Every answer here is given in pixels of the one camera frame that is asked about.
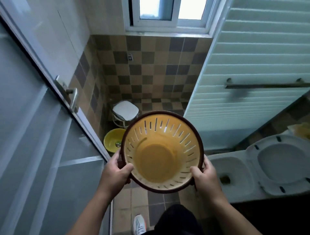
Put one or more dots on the person's left hand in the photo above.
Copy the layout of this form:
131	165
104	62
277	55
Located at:
113	175

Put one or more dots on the person's right hand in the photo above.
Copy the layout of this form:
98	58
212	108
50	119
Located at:
207	180

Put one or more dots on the person's right thumb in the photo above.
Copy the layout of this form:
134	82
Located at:
196	173

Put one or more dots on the person's left thumb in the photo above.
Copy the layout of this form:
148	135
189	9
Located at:
126	169

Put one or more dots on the yellow slotted waste basket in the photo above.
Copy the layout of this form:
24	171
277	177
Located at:
161	151

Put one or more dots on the person's right forearm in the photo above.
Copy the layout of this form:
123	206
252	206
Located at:
232	216

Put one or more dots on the person's left forearm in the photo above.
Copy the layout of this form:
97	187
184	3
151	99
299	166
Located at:
90	215

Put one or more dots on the yellow plastic basin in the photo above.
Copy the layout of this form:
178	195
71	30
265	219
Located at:
113	140

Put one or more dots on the white toilet bowl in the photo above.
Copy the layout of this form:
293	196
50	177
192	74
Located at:
232	175

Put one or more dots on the person's black trouser leg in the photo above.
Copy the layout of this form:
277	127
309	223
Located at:
178	221

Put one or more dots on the white sneaker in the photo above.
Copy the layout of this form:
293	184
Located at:
139	225

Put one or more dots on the white stool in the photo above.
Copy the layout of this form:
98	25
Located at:
124	111

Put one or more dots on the white toilet seat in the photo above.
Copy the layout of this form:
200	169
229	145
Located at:
281	163

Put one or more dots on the glass door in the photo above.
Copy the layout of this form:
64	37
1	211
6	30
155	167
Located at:
36	135

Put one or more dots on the metal towel bar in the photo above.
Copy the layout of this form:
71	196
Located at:
266	85

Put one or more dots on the yellow plastic bag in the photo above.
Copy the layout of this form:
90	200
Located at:
301	130

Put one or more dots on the white framed window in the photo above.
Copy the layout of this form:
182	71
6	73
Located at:
173	14

